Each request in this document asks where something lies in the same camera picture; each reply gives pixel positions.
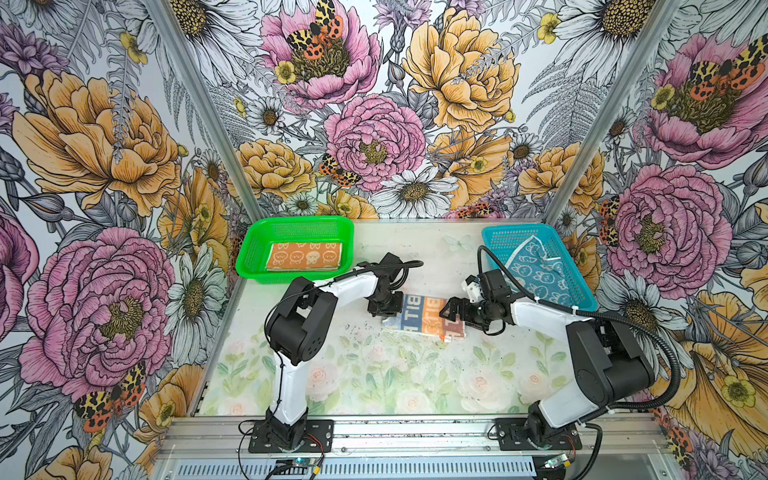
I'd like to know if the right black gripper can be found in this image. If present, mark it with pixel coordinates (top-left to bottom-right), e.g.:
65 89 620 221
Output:
439 296 495 334

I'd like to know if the cream orange patterned towel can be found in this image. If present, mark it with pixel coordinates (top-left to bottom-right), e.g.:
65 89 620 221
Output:
382 294 466 342

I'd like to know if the teal plastic basket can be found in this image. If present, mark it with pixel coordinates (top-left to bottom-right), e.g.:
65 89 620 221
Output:
482 224 598 311

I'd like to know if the orange bunny towel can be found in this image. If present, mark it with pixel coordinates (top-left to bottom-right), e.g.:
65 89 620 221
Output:
266 242 343 271

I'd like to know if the green plastic basket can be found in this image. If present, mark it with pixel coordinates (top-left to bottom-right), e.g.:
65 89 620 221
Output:
235 216 355 284

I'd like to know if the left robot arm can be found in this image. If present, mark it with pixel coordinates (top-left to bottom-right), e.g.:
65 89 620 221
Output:
252 253 423 452

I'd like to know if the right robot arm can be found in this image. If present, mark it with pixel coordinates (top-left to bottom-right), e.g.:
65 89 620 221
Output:
440 270 653 448

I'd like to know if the white vented strip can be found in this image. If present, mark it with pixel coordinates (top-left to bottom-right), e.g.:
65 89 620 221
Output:
165 456 536 479

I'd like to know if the green circuit board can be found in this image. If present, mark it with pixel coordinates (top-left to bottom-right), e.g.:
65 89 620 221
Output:
275 457 320 470

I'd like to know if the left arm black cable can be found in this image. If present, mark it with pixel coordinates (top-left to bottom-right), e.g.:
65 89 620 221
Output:
236 259 425 480

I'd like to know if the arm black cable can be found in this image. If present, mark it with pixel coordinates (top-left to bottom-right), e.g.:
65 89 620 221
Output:
236 259 425 480
476 244 682 480

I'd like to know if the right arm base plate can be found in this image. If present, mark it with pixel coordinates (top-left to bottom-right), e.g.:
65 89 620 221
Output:
487 417 582 451

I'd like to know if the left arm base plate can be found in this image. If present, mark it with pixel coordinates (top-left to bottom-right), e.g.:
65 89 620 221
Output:
247 419 335 454

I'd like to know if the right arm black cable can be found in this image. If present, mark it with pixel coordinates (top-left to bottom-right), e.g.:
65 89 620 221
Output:
476 244 682 480

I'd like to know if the aluminium front rail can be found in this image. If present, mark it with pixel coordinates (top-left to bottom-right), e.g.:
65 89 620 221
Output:
157 413 669 461

